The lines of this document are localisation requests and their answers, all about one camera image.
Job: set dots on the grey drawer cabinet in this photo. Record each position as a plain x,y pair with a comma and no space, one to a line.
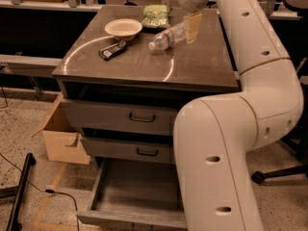
142,77

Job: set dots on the grey open bottom drawer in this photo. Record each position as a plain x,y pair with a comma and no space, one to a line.
135,196

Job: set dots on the cardboard box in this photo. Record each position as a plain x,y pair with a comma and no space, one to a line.
62,142

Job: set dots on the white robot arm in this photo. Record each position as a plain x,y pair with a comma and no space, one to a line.
213,134

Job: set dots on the grey middle drawer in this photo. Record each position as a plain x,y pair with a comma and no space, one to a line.
129,150

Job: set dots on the white paper bowl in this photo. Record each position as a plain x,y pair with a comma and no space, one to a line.
125,29

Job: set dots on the green chip bag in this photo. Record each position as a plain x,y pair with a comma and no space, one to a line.
156,16

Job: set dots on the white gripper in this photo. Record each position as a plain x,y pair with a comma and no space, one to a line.
190,1

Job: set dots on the black stand leg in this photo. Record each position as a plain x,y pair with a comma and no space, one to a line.
13,223

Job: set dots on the grey top drawer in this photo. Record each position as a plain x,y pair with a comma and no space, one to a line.
83,115

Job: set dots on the black snack bar wrapper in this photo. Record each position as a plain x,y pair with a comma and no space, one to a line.
113,50

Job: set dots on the clear plastic water bottle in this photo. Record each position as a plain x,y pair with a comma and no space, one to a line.
168,38

